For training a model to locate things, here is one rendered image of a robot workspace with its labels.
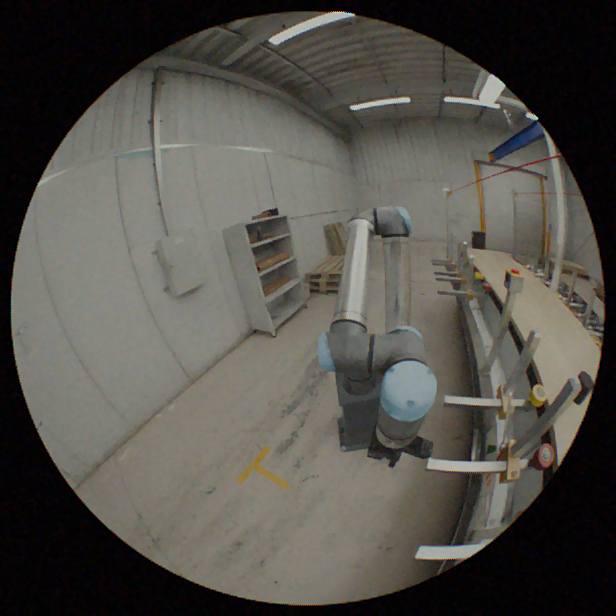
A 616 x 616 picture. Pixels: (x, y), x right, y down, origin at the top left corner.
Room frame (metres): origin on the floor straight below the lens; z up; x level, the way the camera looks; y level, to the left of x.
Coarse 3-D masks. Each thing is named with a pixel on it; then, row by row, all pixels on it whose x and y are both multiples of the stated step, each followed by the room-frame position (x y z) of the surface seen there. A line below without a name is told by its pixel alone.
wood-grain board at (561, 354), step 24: (480, 264) 1.27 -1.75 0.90; (504, 264) 1.16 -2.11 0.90; (504, 288) 0.75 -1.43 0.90; (528, 288) 0.64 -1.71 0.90; (528, 312) 0.43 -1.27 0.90; (552, 312) 0.31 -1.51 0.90; (552, 336) 0.19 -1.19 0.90; (576, 336) 0.05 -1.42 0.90; (552, 360) 0.10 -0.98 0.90; (576, 360) -0.03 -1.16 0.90; (552, 384) 0.02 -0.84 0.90; (576, 408) -0.15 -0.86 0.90; (552, 432) -0.11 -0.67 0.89; (576, 432) -0.21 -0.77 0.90
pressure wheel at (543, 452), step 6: (546, 444) -0.12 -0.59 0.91; (540, 450) -0.11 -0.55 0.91; (546, 450) -0.13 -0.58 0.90; (552, 450) -0.15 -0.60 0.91; (534, 456) -0.11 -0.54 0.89; (540, 456) -0.13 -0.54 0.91; (546, 456) -0.15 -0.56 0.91; (552, 456) -0.17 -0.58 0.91; (534, 462) -0.13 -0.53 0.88; (540, 462) -0.14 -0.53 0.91; (546, 462) -0.16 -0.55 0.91; (540, 468) -0.16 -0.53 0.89
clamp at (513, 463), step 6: (510, 444) -0.01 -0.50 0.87; (504, 456) -0.03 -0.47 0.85; (510, 462) -0.06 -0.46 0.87; (516, 462) -0.08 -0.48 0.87; (510, 468) -0.08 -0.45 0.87; (516, 468) -0.09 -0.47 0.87; (504, 474) -0.08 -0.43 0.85; (510, 474) -0.09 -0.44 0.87; (504, 480) -0.10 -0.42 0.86; (510, 480) -0.11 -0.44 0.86
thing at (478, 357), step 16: (464, 304) 0.98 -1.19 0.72; (464, 320) 0.86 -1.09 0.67; (480, 336) 0.62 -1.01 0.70; (480, 352) 0.51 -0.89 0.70; (480, 368) 0.42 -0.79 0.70; (480, 384) 0.33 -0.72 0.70; (480, 416) 0.19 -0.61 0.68; (480, 480) -0.05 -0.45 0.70; (480, 496) -0.11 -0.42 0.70; (464, 512) -0.14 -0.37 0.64; (480, 512) -0.17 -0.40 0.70; (464, 528) -0.20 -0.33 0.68; (480, 528) -0.23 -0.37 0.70; (464, 544) -0.25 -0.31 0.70; (448, 560) -0.30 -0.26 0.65
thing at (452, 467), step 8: (432, 464) 0.09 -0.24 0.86; (440, 464) 0.08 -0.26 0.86; (448, 464) 0.06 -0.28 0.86; (456, 464) 0.05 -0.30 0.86; (464, 464) 0.04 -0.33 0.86; (472, 464) 0.02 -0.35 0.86; (480, 464) 0.00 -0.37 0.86; (488, 464) -0.01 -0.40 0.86; (496, 464) -0.03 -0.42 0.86; (504, 464) -0.05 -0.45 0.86; (520, 464) -0.10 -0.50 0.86; (528, 464) -0.12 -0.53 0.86; (440, 472) 0.06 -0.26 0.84; (448, 472) 0.04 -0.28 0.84; (456, 472) 0.03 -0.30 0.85; (464, 472) 0.01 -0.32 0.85; (472, 472) 0.00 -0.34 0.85; (480, 472) -0.02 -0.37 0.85; (488, 472) -0.04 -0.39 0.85; (496, 472) -0.06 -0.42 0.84
